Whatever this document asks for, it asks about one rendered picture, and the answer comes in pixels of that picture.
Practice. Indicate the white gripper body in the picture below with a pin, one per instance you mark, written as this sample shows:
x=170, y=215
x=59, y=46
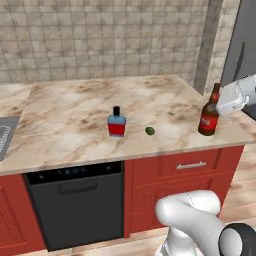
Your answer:
x=230, y=97

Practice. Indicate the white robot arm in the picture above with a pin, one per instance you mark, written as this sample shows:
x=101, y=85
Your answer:
x=196, y=223

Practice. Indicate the brown beer bottle red label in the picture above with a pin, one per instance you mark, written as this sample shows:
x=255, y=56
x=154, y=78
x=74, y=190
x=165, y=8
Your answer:
x=209, y=117

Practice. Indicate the grey fridge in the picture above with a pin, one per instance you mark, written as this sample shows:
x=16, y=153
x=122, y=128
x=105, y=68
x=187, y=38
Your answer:
x=240, y=56

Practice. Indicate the green avocado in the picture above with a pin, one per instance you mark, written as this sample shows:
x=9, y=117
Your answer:
x=150, y=130

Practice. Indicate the blue liquor bottle red label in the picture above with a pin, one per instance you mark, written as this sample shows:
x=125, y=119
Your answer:
x=116, y=125

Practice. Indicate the red drawer front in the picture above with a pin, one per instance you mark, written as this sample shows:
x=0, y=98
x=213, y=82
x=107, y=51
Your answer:
x=190, y=163

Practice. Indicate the red cupboard door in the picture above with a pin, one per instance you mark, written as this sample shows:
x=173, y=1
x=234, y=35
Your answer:
x=16, y=216
x=173, y=203

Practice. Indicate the black dishwasher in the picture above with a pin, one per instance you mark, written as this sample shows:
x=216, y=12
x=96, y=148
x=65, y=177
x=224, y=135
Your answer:
x=76, y=206

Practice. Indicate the grey sink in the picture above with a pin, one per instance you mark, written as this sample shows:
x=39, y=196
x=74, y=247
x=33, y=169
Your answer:
x=5, y=135

